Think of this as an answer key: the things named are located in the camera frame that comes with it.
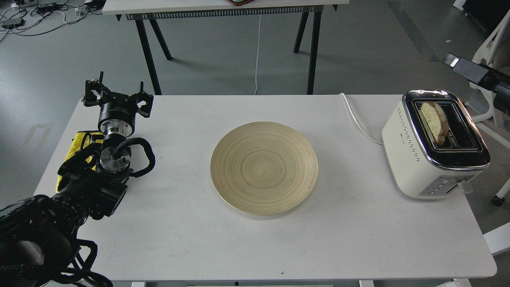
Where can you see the brown object on background table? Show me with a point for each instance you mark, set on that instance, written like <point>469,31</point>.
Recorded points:
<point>239,2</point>

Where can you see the round bamboo plate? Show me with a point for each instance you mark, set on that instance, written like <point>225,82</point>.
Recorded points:
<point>264,168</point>

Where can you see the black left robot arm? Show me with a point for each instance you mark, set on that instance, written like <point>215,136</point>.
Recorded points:
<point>39,235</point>

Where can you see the background white table black legs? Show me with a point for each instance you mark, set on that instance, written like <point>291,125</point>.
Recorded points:
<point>151,11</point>

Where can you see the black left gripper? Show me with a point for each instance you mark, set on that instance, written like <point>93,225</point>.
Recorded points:
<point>117,110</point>

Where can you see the cream white toaster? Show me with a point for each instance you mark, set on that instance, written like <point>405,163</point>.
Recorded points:
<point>420,168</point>

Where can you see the slice of bread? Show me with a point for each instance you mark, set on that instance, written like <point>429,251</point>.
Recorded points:
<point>436,120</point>

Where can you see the white office chair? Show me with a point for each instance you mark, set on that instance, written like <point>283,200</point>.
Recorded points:
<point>488,53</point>

